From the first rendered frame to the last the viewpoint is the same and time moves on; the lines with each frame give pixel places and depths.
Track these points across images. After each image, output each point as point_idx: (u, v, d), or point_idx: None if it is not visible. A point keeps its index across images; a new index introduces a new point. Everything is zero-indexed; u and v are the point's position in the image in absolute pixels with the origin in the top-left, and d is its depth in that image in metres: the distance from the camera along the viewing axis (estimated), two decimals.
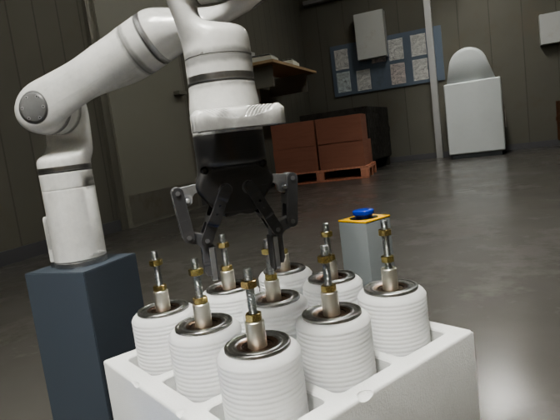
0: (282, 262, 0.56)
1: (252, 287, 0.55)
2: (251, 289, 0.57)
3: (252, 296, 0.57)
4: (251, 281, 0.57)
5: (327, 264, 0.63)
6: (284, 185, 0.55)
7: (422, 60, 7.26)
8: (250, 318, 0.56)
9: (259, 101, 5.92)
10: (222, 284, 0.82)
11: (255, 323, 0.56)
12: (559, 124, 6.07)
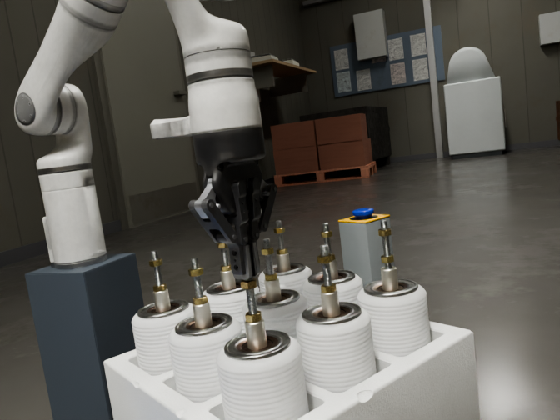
0: (233, 273, 0.55)
1: (252, 287, 0.55)
2: (251, 289, 0.57)
3: (252, 296, 0.57)
4: (251, 281, 0.57)
5: (327, 264, 0.63)
6: None
7: (422, 60, 7.26)
8: (250, 318, 0.56)
9: (259, 101, 5.92)
10: (222, 284, 0.82)
11: (255, 323, 0.56)
12: (559, 124, 6.07)
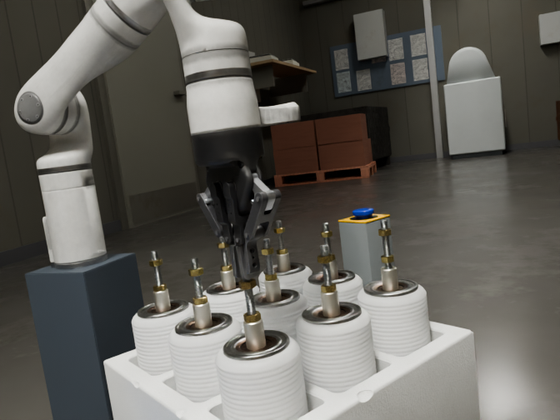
0: None
1: (240, 287, 0.56)
2: (252, 291, 0.56)
3: (252, 297, 0.56)
4: (255, 283, 0.56)
5: (327, 264, 0.63)
6: None
7: (422, 60, 7.26)
8: (245, 316, 0.57)
9: (259, 101, 5.92)
10: (222, 284, 0.82)
11: (253, 323, 0.56)
12: (559, 124, 6.07)
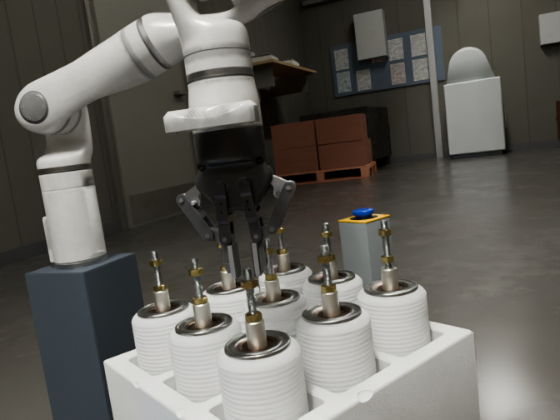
0: (263, 269, 0.55)
1: (242, 287, 0.56)
2: (253, 291, 0.56)
3: (254, 297, 0.56)
4: (257, 283, 0.56)
5: (327, 264, 0.63)
6: (277, 191, 0.53)
7: (422, 60, 7.26)
8: (246, 316, 0.57)
9: (259, 101, 5.92)
10: (222, 284, 0.82)
11: (255, 323, 0.56)
12: (559, 124, 6.07)
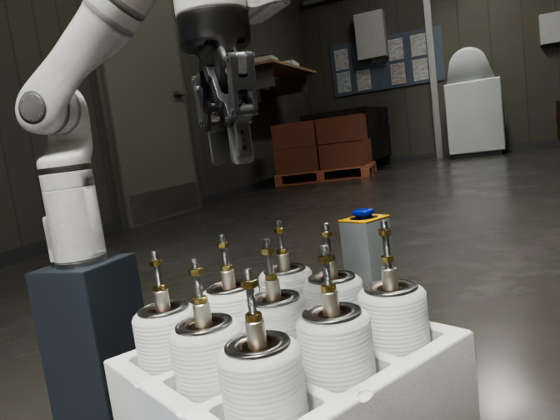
0: (225, 157, 0.58)
1: (242, 287, 0.56)
2: (253, 291, 0.56)
3: (254, 297, 0.56)
4: (257, 283, 0.56)
5: (327, 264, 0.63)
6: None
7: (422, 60, 7.26)
8: (246, 316, 0.57)
9: (259, 101, 5.92)
10: (222, 284, 0.82)
11: (255, 323, 0.56)
12: (559, 124, 6.07)
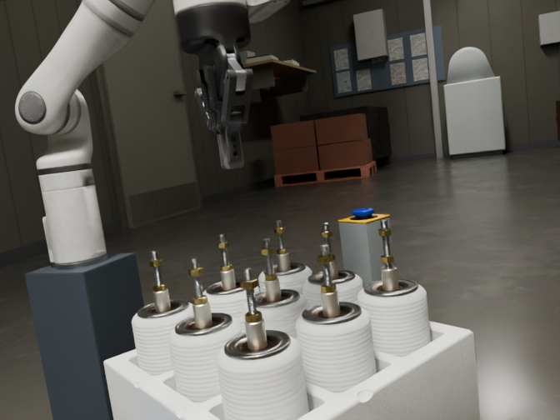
0: (235, 161, 0.56)
1: (242, 287, 0.56)
2: (253, 291, 0.56)
3: (254, 297, 0.56)
4: (257, 283, 0.56)
5: (327, 264, 0.63)
6: None
7: (422, 60, 7.26)
8: (246, 316, 0.57)
9: (259, 101, 5.92)
10: (222, 284, 0.82)
11: (255, 323, 0.56)
12: (559, 124, 6.07)
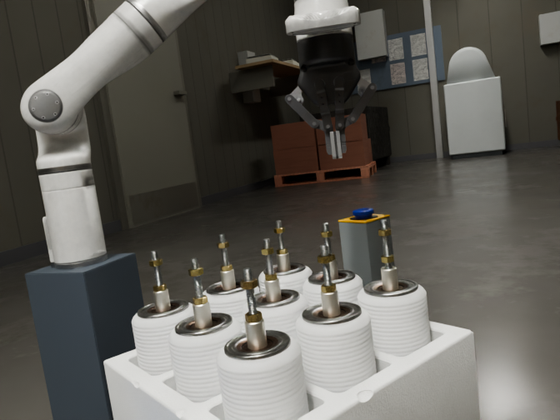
0: (344, 152, 0.69)
1: (242, 287, 0.56)
2: (253, 291, 0.56)
3: (254, 297, 0.56)
4: (257, 283, 0.56)
5: (327, 264, 0.63)
6: (362, 89, 0.67)
7: (422, 60, 7.26)
8: (246, 316, 0.57)
9: (259, 101, 5.92)
10: (222, 284, 0.82)
11: (255, 323, 0.56)
12: (559, 124, 6.07)
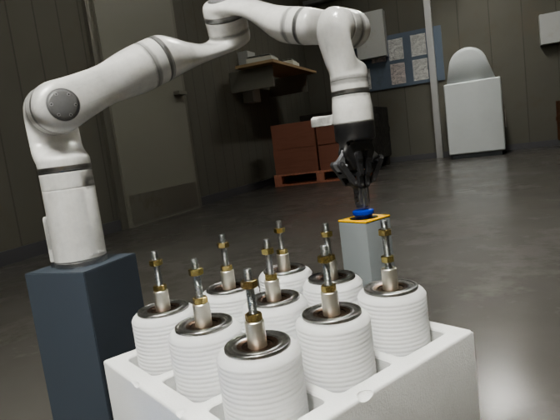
0: (356, 204, 0.96)
1: (242, 287, 0.56)
2: (253, 291, 0.56)
3: (254, 297, 0.56)
4: (257, 283, 0.56)
5: (327, 264, 0.63)
6: None
7: (422, 60, 7.26)
8: (246, 316, 0.57)
9: (259, 101, 5.92)
10: (222, 284, 0.82)
11: (255, 323, 0.56)
12: (559, 124, 6.07)
